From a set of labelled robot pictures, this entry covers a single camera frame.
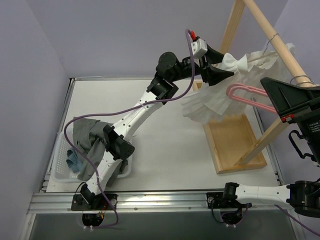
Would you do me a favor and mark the blue denim skirt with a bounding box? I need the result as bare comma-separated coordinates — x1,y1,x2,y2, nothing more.
66,148,83,174

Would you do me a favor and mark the white skirt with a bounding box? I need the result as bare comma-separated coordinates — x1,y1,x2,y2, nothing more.
181,50,290,124

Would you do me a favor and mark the white plastic basket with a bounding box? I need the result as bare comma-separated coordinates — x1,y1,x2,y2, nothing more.
51,127,133,184

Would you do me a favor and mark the wooden hanger with metal hook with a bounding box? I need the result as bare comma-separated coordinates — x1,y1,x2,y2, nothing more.
247,33,279,64

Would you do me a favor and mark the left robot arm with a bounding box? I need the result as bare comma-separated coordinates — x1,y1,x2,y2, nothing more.
69,42,233,210

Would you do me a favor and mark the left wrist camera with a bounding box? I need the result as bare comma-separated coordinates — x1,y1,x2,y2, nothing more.
191,38,208,59

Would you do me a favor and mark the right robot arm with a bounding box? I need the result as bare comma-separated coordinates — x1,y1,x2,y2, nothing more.
222,77,320,218

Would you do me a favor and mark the grey pleated skirt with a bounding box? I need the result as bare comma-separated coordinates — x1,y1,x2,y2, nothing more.
72,118,128,188

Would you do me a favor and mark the wooden clothes rack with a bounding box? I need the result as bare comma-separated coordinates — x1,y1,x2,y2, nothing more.
203,0,314,174

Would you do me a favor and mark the aluminium front rail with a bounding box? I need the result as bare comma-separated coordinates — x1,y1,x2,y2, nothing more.
27,191,293,215

